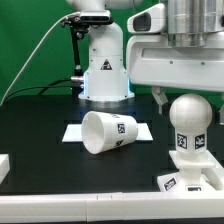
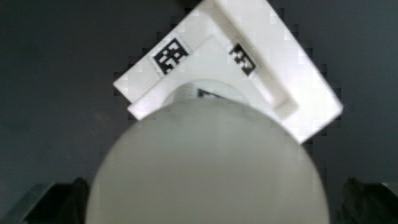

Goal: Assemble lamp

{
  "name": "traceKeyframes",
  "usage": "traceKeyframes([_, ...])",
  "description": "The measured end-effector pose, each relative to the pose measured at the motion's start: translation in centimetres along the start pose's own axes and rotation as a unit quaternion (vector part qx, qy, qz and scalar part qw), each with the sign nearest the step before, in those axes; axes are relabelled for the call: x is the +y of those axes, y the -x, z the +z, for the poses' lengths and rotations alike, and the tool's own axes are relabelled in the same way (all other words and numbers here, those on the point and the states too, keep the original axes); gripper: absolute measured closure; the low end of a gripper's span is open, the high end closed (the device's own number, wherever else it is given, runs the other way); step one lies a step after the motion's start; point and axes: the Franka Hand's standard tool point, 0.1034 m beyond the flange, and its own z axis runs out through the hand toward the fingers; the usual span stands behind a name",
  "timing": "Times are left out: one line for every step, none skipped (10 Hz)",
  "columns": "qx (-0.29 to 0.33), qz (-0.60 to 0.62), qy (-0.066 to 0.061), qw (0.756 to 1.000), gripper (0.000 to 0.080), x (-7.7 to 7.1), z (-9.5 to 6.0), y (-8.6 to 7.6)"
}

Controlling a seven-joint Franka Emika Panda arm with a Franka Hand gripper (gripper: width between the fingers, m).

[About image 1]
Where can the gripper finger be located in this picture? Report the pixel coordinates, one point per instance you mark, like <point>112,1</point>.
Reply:
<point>221,115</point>

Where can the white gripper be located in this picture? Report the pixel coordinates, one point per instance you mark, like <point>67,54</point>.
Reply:
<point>151,61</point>

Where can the white lamp bulb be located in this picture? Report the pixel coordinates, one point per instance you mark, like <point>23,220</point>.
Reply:
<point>190,115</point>

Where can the white lamp base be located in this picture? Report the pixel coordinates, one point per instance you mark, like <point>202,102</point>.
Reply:
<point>201,173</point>

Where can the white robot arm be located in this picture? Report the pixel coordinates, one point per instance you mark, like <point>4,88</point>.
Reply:
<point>174,44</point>

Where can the white lamp shade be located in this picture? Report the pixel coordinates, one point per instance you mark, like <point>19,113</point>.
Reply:
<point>105,131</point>

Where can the white flat plate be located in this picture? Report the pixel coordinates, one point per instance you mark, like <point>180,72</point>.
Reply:
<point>73,133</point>

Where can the black camera on stand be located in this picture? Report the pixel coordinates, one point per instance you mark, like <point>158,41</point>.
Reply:
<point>79,24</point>

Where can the white left wall bar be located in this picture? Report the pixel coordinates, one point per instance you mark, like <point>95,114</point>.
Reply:
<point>4,166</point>

